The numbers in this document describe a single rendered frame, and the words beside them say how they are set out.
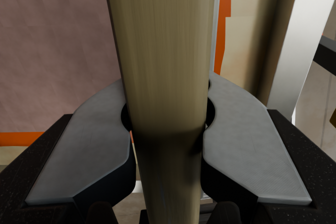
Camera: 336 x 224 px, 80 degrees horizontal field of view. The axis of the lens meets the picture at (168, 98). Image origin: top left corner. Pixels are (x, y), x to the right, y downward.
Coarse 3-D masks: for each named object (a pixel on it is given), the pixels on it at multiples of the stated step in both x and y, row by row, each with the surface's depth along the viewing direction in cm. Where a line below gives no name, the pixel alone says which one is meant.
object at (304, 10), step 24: (288, 0) 20; (312, 0) 19; (288, 24) 20; (312, 24) 20; (288, 48) 21; (312, 48) 21; (264, 72) 26; (288, 72) 23; (264, 96) 26; (288, 96) 25; (0, 168) 38
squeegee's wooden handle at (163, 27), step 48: (144, 0) 5; (192, 0) 5; (144, 48) 6; (192, 48) 6; (144, 96) 7; (192, 96) 7; (144, 144) 8; (192, 144) 8; (144, 192) 10; (192, 192) 10
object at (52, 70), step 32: (0, 32) 25; (32, 32) 25; (64, 32) 25; (96, 32) 25; (224, 32) 24; (0, 64) 27; (32, 64) 27; (64, 64) 27; (96, 64) 27; (0, 96) 30; (32, 96) 30; (64, 96) 30; (0, 128) 34; (32, 128) 34
